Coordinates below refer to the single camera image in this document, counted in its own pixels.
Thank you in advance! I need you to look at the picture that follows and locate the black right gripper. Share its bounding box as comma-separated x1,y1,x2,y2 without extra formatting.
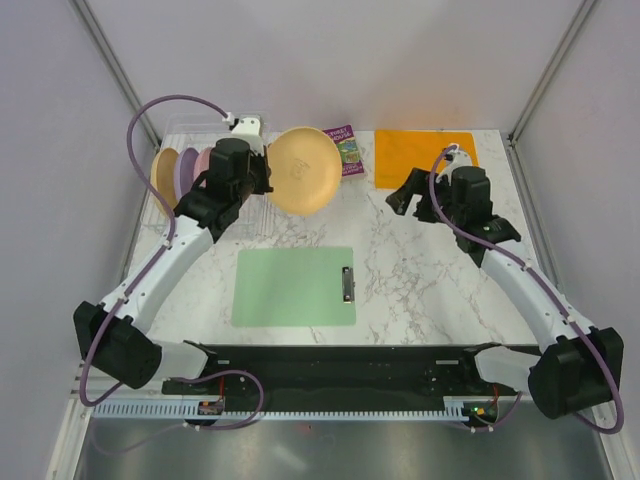
385,167,464,228

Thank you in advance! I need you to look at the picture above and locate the yellow plate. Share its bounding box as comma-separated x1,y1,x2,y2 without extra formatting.
267,127,342,216

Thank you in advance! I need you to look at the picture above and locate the pink plate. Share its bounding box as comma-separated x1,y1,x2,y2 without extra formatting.
193,147,212,185

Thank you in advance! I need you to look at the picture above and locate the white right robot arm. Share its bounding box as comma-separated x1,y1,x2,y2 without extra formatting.
386,166,624,433

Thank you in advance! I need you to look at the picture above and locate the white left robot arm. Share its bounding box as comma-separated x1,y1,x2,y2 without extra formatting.
73,137,273,393

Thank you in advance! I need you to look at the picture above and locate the tan plate in rack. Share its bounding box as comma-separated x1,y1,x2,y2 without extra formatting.
150,148,179,209

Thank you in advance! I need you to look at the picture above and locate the orange mat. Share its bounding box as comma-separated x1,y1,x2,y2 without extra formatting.
374,130,479,190

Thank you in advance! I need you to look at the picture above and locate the purple plate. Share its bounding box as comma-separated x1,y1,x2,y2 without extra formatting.
173,147,199,200

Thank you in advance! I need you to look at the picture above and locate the purple paperback book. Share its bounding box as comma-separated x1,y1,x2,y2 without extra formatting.
324,124,365,179

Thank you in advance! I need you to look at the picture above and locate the green clipboard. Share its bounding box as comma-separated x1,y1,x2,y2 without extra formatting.
231,247,356,328

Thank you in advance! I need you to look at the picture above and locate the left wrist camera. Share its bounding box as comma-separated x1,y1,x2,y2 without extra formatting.
223,112,265,155

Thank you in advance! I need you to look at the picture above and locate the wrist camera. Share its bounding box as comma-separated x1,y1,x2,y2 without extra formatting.
441,145,474,175
223,112,265,155

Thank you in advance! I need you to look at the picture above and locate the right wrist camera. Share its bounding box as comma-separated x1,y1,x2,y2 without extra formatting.
441,145,474,175

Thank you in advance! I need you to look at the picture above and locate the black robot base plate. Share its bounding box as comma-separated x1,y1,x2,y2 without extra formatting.
159,339,546,414

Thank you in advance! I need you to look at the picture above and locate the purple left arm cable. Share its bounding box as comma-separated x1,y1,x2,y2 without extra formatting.
78,94,266,430

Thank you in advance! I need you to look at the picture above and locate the left aluminium frame post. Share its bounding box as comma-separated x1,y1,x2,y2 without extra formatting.
73,0,154,134

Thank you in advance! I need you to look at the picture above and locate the aluminium frame post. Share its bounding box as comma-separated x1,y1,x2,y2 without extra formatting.
506,0,600,149
73,0,154,134

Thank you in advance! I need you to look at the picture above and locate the right aluminium frame post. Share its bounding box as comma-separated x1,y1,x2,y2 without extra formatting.
506,0,600,149

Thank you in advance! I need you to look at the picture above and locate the white slotted cable duct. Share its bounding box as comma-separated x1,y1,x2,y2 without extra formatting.
92,398,469,422

